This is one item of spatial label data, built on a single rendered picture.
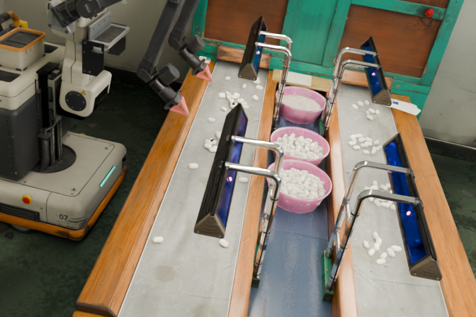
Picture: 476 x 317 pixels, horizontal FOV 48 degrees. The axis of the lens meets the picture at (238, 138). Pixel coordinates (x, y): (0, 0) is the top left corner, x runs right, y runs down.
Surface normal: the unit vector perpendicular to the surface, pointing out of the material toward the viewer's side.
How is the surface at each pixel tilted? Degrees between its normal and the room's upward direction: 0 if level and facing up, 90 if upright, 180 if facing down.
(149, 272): 0
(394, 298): 0
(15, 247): 0
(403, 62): 90
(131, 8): 90
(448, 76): 90
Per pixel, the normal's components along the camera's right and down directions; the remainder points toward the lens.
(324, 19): -0.11, 0.51
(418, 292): 0.15, -0.84
